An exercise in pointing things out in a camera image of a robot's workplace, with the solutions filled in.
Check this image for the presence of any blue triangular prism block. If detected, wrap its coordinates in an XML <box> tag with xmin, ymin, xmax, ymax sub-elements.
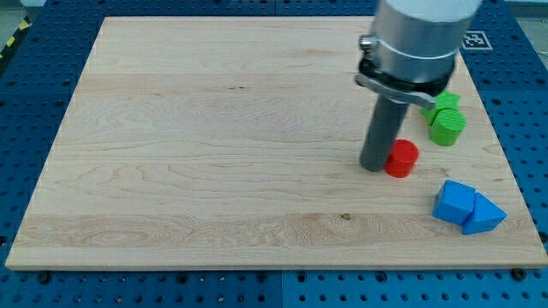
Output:
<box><xmin>462</xmin><ymin>192</ymin><xmax>507</xmax><ymax>235</ymax></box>

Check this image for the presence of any light wooden board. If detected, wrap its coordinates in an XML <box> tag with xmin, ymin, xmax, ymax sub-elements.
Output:
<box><xmin>6</xmin><ymin>17</ymin><xmax>547</xmax><ymax>270</ymax></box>

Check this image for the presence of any red cylinder block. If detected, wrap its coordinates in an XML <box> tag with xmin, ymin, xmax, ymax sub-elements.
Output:
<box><xmin>384</xmin><ymin>139</ymin><xmax>420</xmax><ymax>178</ymax></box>

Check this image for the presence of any white fiducial marker tag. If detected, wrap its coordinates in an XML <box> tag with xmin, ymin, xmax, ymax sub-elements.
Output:
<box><xmin>462</xmin><ymin>30</ymin><xmax>492</xmax><ymax>50</ymax></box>

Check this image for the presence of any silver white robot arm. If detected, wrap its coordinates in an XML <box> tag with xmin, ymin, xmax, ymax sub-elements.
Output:
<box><xmin>355</xmin><ymin>0</ymin><xmax>481</xmax><ymax>110</ymax></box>

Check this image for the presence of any green star block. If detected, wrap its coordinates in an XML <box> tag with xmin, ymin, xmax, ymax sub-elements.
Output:
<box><xmin>420</xmin><ymin>90</ymin><xmax>461</xmax><ymax>126</ymax></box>

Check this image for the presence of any blue cube block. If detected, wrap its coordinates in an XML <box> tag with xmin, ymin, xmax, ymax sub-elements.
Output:
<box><xmin>432</xmin><ymin>180</ymin><xmax>476</xmax><ymax>225</ymax></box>

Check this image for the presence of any yellow black hazard tape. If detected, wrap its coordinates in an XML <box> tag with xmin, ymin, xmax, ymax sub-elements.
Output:
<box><xmin>1</xmin><ymin>15</ymin><xmax>32</xmax><ymax>62</ymax></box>

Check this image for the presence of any green cylinder block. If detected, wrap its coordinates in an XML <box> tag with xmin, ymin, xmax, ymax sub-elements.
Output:
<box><xmin>429</xmin><ymin>109</ymin><xmax>467</xmax><ymax>146</ymax></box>

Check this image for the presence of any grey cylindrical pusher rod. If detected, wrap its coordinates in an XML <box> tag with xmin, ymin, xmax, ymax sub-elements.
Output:
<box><xmin>360</xmin><ymin>95</ymin><xmax>408</xmax><ymax>172</ymax></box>

